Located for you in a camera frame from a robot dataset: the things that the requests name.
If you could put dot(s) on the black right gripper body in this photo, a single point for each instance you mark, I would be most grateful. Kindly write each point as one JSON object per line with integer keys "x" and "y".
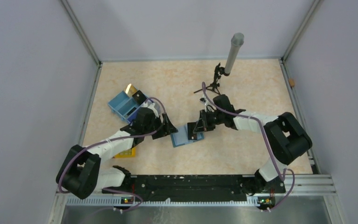
{"x": 211, "y": 119}

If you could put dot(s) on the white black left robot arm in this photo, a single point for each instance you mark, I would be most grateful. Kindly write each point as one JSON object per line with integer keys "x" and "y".
{"x": 80, "y": 172}

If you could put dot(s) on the aluminium table frame rail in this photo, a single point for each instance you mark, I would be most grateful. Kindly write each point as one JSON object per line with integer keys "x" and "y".
{"x": 317, "y": 183}

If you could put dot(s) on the grey tube on stand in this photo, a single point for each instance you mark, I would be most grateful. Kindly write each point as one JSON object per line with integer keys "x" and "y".
{"x": 236, "y": 43}

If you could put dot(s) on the white toothed cable strip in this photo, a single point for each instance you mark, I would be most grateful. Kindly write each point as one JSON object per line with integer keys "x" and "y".
{"x": 120, "y": 201}

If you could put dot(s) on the black credit card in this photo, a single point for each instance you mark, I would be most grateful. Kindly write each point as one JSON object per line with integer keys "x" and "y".
{"x": 191, "y": 134}

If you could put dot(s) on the blue leather card holder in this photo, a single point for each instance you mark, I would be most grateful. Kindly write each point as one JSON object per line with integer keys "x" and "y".
{"x": 185, "y": 135}

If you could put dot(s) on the blue compartment organizer tray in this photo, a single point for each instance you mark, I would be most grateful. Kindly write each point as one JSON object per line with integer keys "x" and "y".
{"x": 126, "y": 107}

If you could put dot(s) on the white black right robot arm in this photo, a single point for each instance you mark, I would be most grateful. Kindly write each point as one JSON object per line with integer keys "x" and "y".
{"x": 285, "y": 138}

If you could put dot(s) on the black mini tripod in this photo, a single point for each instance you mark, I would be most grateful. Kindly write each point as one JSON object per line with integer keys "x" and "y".
{"x": 218, "y": 72}

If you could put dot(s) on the gold credit card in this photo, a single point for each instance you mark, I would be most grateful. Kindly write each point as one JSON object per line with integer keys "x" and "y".
{"x": 130, "y": 90}

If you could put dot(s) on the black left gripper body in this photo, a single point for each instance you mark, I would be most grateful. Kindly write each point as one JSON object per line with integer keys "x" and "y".
{"x": 154, "y": 122}

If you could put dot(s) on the yellow toy brick block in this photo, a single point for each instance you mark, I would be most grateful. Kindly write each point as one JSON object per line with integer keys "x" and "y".
{"x": 127, "y": 153}

